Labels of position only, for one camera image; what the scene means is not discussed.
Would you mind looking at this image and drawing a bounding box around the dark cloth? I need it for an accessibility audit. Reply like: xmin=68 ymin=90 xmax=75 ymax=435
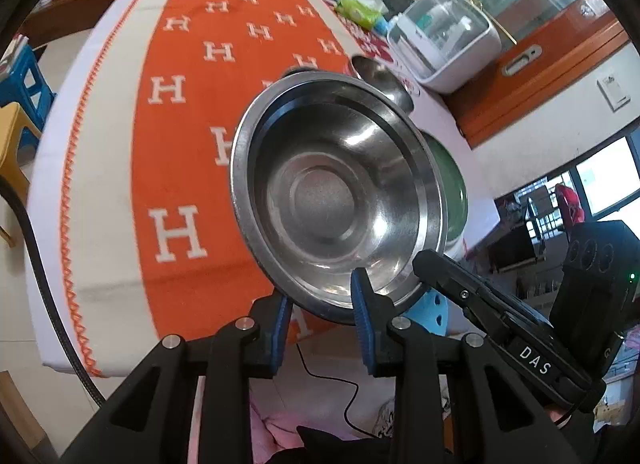
xmin=297 ymin=424 xmax=396 ymax=464

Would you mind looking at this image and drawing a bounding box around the red cloth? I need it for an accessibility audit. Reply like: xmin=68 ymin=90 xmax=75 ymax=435
xmin=555 ymin=184 xmax=586 ymax=225

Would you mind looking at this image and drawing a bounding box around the wooden television cabinet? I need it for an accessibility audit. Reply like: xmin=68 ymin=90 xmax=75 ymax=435
xmin=20 ymin=0 xmax=131 ymax=47

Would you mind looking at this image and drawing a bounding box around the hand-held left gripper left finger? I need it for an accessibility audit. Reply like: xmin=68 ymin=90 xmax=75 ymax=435
xmin=62 ymin=293 xmax=294 ymax=464

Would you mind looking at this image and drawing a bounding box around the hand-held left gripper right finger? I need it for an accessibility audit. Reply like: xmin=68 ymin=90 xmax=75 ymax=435
xmin=349 ymin=268 xmax=551 ymax=464

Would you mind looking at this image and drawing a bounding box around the stack of books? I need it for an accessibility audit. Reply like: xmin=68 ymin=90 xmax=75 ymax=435
xmin=0 ymin=34 xmax=31 ymax=69

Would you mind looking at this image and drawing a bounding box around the white wall switch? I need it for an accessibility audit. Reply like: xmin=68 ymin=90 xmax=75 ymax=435
xmin=597 ymin=74 xmax=632 ymax=112

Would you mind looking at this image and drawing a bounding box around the green plate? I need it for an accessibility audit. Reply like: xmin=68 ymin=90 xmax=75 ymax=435
xmin=422 ymin=136 xmax=471 ymax=239

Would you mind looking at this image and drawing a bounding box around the light blue perforated stool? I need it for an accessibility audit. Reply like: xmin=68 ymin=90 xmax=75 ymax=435
xmin=402 ymin=291 xmax=448 ymax=337

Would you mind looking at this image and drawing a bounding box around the orange patterned blanket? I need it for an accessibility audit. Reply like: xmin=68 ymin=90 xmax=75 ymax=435
xmin=40 ymin=0 xmax=416 ymax=379

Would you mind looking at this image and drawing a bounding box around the yellow plastic stool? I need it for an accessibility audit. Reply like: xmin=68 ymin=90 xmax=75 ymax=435
xmin=0 ymin=104 xmax=43 ymax=247

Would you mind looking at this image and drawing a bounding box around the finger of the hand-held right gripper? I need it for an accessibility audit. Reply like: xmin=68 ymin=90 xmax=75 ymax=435
xmin=412 ymin=250 xmax=512 ymax=339

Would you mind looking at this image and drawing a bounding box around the white plastic storage box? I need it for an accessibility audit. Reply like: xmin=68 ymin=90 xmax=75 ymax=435
xmin=387 ymin=0 xmax=502 ymax=93

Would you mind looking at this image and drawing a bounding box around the large steel bowl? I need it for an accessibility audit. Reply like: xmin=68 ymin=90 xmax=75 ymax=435
xmin=229 ymin=71 xmax=449 ymax=325

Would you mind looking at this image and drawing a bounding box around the thick black cable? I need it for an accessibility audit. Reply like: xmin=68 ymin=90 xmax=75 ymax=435
xmin=0 ymin=176 xmax=108 ymax=407

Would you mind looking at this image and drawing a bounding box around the pink cloth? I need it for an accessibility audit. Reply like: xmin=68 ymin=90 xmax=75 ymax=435
xmin=195 ymin=379 xmax=401 ymax=464

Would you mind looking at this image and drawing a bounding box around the green tissue pack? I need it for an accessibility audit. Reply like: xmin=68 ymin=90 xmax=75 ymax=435
xmin=334 ymin=0 xmax=387 ymax=29

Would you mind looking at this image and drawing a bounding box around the thin black cable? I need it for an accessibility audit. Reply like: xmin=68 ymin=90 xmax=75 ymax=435
xmin=295 ymin=341 xmax=396 ymax=440

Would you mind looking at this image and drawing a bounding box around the small steel bowl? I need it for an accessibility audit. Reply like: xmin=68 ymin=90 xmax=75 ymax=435
xmin=350 ymin=56 xmax=401 ymax=94

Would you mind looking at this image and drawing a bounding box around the blue plastic stool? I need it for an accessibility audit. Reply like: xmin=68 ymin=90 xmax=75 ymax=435
xmin=0 ymin=46 xmax=56 ymax=112

